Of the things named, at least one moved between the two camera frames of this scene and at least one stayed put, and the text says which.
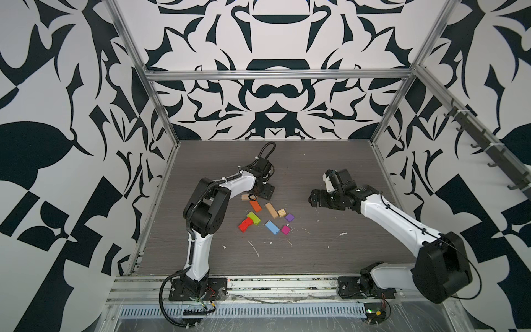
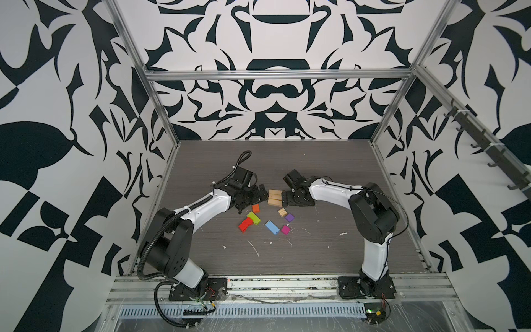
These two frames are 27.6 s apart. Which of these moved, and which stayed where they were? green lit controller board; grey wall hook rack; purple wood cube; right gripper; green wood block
Moved: right gripper
Stayed: grey wall hook rack; purple wood cube; green wood block; green lit controller board
